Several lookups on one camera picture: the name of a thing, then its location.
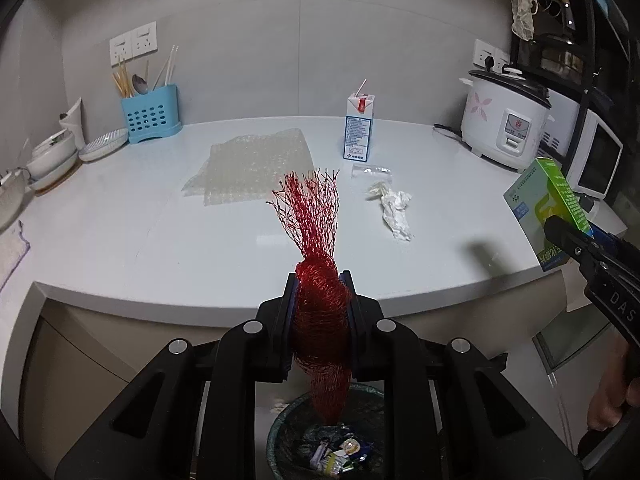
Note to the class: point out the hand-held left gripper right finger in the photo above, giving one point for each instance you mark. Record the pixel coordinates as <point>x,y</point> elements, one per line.
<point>365,320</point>

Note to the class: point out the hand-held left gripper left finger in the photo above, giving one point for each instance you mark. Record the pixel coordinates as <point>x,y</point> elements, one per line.
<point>277,320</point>

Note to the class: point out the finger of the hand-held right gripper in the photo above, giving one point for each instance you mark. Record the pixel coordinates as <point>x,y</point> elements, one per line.
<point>575,245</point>
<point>607,241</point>

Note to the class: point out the red mesh net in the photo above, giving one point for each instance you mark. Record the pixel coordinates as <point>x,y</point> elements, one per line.
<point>317,290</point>

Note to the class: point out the green cardboard box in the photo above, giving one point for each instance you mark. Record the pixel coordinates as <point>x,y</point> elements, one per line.
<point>540,205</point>

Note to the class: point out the dark mesh trash basket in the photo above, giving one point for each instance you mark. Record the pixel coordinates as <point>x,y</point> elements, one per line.
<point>285,435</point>

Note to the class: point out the white tissue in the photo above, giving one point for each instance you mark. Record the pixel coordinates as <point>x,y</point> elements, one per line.
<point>395,205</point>

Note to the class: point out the clear plastic bag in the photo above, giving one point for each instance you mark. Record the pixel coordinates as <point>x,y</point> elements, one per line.
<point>372,172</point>

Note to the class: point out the bubble wrap sheet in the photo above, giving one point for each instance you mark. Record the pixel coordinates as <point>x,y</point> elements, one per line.
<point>250,165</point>

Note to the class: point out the white blue milk carton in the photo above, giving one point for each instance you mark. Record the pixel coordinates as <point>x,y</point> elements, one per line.
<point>357,130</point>

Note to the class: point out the person's right hand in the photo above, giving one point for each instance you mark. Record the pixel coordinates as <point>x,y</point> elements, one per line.
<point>612,395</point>

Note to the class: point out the white microwave oven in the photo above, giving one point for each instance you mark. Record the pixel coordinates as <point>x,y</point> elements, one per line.
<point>595,155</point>

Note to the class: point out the white rice cooker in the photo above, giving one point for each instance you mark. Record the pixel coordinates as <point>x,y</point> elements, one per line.
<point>500,120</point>

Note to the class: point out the black metal rack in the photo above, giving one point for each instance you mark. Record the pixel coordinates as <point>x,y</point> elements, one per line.
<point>587,85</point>

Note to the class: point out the beige cabinet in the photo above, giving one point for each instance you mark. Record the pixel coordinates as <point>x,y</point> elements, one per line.
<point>100,350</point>

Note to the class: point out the black plug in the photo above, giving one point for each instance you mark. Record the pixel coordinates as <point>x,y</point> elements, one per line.
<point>488,63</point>

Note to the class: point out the white red drinking straw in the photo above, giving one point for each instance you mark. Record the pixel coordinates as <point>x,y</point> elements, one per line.
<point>360,87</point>

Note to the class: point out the hanging white mesh cloth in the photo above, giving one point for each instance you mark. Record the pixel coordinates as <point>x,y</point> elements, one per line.
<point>524,10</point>

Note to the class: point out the blue utensil holder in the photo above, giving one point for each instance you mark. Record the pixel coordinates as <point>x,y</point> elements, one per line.
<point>150,115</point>

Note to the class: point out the blue patterned plate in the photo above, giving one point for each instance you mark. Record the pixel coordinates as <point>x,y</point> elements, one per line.
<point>102,146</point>

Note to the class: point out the wooden board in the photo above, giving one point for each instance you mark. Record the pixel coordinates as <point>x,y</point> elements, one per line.
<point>57,182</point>

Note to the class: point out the metal spoon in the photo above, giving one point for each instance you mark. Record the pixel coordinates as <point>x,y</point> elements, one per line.
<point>141,85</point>

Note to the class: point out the large white bowl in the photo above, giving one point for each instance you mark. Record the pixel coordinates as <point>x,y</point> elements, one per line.
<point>52,166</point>

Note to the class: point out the white dish cloth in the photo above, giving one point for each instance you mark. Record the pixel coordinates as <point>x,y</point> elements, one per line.
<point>10,255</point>

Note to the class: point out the white chopsticks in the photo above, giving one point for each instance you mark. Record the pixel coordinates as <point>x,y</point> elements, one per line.
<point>167,67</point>

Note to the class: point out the white pitcher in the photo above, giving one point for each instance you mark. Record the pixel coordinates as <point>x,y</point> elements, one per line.
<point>74,125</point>

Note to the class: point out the bundle of wooden chopsticks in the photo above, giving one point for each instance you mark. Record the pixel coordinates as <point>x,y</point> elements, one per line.
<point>123,80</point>

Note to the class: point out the small white bowl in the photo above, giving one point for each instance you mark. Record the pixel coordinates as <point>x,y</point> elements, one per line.
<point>52,142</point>

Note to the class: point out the white double wall socket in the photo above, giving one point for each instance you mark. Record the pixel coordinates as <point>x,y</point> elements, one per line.
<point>492,52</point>

